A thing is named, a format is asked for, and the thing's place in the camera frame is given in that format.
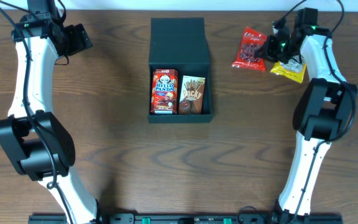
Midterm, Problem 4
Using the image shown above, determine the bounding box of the red Hello Panda box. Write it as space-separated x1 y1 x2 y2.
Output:
150 69 178 114

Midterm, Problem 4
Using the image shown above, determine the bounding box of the black gift box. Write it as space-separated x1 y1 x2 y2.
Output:
148 17 213 123

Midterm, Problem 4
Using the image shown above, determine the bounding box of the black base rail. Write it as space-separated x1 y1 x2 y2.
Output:
28 213 343 224

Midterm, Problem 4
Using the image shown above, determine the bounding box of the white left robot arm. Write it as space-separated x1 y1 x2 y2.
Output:
0 0 101 223

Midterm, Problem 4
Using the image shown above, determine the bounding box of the brown Pocky box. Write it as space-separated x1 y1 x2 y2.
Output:
178 76 206 115

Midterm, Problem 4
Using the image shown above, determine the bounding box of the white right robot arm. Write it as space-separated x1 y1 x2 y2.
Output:
255 7 357 223

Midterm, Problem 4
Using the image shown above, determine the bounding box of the red raisin bag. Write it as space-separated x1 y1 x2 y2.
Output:
232 27 267 72

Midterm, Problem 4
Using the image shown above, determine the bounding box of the yellow candy bag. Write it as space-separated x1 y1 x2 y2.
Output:
270 55 306 83

